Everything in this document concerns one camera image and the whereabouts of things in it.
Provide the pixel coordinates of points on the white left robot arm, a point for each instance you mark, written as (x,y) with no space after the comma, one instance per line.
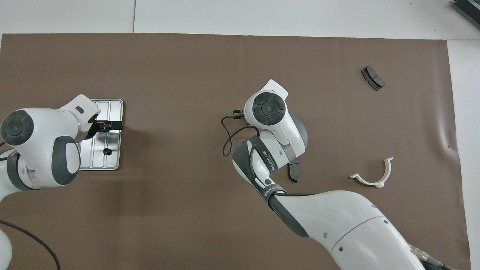
(37,150)

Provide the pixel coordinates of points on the brown table mat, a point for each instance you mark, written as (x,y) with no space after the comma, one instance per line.
(187,75)

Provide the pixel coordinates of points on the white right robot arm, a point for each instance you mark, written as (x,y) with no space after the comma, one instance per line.
(337,217)

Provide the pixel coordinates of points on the white curved plastic bracket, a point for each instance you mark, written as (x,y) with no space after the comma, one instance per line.
(375,183)

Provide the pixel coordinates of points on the short dark brake pad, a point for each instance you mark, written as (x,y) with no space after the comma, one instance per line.
(373,77)

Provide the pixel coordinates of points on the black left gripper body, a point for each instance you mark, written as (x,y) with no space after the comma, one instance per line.
(98,125)

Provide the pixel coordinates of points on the silver metal tray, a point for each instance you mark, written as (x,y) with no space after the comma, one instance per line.
(112,108)

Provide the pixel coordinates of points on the small black bearing gear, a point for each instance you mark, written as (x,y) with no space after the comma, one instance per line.
(107,151)

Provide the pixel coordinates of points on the long grey brake pad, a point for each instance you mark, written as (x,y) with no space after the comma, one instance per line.
(295,170)

